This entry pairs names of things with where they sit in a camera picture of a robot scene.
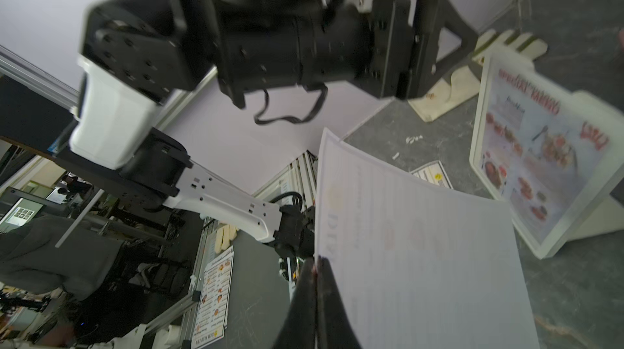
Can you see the Dim Sum Inn menu sheet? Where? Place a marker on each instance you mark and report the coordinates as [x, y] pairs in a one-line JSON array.
[[435, 173]]

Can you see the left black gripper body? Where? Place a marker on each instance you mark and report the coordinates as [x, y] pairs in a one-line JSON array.
[[370, 50]]

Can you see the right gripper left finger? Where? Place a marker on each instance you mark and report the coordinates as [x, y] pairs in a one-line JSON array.
[[299, 328]]

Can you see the white menu holder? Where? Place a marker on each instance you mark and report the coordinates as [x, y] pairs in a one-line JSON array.
[[596, 211]]

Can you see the white green work glove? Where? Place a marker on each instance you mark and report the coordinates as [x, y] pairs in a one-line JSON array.
[[463, 83]]

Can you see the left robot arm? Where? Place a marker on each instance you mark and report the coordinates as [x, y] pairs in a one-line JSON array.
[[137, 52]]

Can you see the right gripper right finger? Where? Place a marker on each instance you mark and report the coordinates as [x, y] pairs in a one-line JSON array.
[[333, 329]]

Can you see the restaurant special menu sheet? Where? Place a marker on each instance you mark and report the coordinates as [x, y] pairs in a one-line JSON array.
[[540, 148]]

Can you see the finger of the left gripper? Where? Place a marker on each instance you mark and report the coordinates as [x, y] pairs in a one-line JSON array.
[[442, 39]]

